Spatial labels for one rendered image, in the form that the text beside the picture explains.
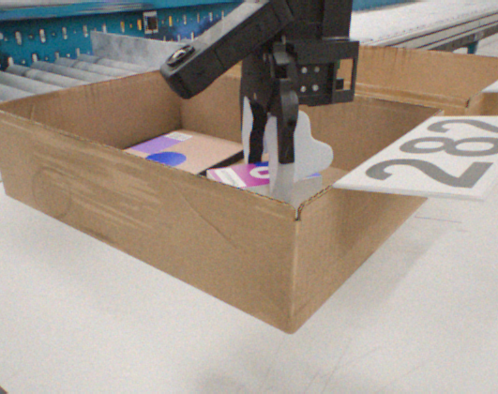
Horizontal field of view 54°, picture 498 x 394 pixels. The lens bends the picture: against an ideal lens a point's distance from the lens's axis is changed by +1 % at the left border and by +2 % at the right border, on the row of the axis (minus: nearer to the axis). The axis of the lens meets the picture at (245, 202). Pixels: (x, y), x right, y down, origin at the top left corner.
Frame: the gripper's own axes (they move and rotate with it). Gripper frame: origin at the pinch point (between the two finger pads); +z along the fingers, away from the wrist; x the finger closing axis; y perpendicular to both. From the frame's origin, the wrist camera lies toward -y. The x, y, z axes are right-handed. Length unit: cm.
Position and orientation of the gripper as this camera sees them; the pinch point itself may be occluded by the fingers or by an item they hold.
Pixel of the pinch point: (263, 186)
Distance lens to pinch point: 48.1
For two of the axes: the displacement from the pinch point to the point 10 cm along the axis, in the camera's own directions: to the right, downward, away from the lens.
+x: -3.5, -4.2, 8.4
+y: 9.4, -1.6, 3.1
